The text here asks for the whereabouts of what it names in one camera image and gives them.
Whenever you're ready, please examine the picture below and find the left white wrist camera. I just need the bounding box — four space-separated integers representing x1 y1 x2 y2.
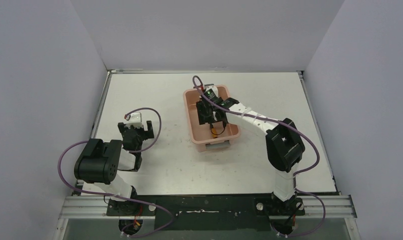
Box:
124 111 143 128

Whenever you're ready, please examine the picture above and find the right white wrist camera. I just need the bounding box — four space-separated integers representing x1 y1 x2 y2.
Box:
204 84 219 96

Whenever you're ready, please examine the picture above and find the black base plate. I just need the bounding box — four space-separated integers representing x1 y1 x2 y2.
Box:
106 193 305 233

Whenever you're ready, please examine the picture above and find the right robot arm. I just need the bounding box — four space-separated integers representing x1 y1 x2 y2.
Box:
196 89 306 216

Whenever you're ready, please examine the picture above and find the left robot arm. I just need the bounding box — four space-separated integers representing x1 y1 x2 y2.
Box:
74 120 155 216

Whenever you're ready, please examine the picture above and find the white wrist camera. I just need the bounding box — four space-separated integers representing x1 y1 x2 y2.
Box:
204 84 219 96
124 111 143 128

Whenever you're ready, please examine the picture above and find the aluminium front rail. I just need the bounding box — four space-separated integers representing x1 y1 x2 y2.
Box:
59 195 357 220

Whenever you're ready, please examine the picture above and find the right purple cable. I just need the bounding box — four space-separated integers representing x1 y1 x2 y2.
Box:
192 75 328 239

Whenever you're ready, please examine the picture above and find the orange black screwdriver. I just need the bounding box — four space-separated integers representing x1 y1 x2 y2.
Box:
210 125 218 138

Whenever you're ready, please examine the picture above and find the pink plastic bin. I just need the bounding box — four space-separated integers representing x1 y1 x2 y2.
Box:
183 88 241 152

